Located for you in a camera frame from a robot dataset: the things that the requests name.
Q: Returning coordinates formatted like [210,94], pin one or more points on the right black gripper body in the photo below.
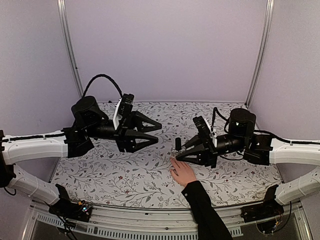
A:
[211,153]

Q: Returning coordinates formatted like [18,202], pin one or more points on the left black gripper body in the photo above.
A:
[126,122]

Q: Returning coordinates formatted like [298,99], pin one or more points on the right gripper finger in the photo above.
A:
[194,141]
[188,158]

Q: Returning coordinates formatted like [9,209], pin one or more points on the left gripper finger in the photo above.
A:
[136,140]
[145,124]

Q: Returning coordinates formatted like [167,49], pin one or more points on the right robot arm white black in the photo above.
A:
[258,147]

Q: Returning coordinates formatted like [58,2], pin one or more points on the black sleeved forearm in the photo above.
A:
[209,224]

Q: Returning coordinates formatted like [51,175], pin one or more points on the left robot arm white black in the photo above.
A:
[90,122]

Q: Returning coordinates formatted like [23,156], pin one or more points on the person's bare hand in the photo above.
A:
[181,172]

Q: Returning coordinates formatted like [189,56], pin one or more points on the floral patterned table mat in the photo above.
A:
[143,180]

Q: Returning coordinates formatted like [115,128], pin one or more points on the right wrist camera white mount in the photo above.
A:
[203,127]

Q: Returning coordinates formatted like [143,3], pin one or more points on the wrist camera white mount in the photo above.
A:
[122,109]
[203,127]

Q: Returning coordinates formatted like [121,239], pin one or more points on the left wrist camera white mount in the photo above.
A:
[122,109]

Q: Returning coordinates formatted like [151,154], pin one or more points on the front aluminium slotted rail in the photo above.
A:
[121,223]

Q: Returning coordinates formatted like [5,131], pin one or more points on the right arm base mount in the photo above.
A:
[267,209]

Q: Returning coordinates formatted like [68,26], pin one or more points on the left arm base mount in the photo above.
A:
[65,208]

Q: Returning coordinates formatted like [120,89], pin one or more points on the left aluminium frame post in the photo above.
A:
[62,11]

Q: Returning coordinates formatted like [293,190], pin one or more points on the aluminium frame post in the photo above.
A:
[261,51]
[62,11]

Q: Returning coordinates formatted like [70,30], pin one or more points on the right aluminium frame post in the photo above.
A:
[261,51]

